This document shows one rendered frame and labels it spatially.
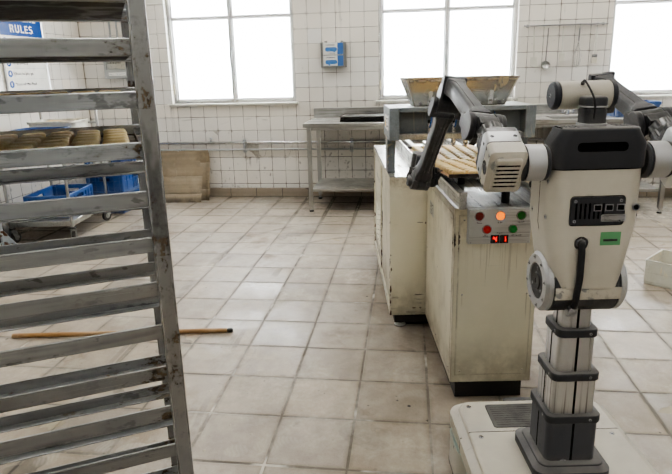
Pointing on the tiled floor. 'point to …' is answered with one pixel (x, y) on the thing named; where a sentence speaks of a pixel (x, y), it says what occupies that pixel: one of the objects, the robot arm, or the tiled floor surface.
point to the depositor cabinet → (400, 239)
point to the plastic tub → (659, 269)
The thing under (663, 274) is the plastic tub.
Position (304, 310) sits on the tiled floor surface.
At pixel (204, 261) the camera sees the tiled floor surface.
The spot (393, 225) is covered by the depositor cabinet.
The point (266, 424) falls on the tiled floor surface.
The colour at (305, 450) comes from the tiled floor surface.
